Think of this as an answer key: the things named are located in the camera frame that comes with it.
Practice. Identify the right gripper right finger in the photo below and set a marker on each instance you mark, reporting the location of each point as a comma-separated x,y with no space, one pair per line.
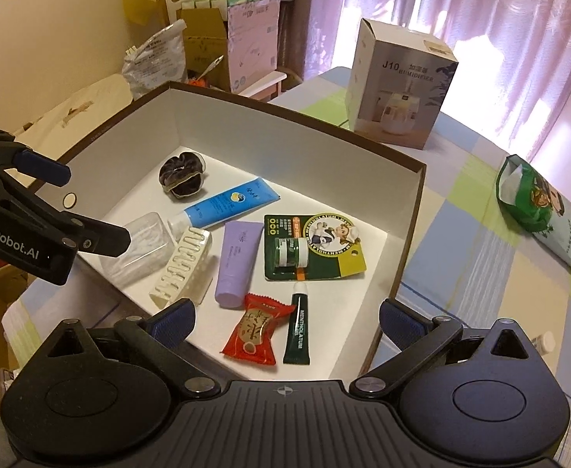
421,342

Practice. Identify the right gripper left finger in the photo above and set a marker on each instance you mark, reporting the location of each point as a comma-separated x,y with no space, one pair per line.
160,342

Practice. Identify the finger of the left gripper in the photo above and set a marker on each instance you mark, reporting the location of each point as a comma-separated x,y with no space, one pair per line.
15,155
89,235

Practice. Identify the cream plastic hair claw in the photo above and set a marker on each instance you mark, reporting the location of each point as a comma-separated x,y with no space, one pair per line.
188,273

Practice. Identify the red candy wrapper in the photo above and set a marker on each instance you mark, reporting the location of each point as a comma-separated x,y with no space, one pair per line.
251,339

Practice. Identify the dark velvet hair scrunchie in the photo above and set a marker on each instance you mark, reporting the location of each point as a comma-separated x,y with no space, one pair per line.
183,175

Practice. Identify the dark green small tube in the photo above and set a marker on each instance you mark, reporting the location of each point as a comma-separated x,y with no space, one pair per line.
297,344

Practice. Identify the small white bottle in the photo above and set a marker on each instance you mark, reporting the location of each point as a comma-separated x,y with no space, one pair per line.
544,343

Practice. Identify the purple cream tube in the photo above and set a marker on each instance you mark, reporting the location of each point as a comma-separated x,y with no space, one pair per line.
238,256

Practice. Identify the green carded balm jar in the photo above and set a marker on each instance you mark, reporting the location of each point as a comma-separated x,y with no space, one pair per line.
299,247

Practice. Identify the blue cream tube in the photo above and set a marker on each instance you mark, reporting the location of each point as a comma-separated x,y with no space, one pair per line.
224,206

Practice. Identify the brown cardboard storage box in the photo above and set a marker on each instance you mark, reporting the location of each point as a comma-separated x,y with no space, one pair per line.
314,166

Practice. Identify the green snack bag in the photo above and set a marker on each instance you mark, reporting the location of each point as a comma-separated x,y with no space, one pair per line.
536,205

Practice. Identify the brown cardboard carton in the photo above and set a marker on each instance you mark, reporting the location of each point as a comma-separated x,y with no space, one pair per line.
205,39

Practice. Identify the white humidifier box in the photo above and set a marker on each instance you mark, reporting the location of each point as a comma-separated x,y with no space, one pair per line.
398,83

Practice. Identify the pink cardboard box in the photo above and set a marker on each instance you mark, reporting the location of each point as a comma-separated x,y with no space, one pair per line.
252,48

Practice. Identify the purple curtain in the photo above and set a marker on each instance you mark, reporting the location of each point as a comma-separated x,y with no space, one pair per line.
514,74

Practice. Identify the orange handled scissors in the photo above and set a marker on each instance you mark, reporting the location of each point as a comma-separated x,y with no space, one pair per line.
201,80

